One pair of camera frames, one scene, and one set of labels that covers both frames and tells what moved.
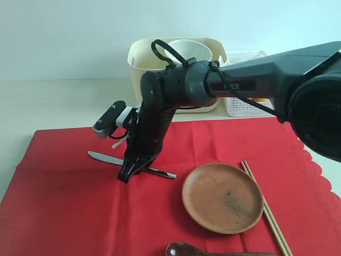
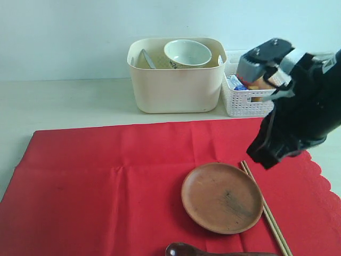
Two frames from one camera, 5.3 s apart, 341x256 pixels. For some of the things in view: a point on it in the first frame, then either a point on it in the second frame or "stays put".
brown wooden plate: [223, 198] stays put
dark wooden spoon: [183, 249] stays put
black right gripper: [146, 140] to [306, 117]
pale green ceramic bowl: [189, 48] stays put
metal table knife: [152, 170] to [148, 60]
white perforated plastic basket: [237, 107] stays put
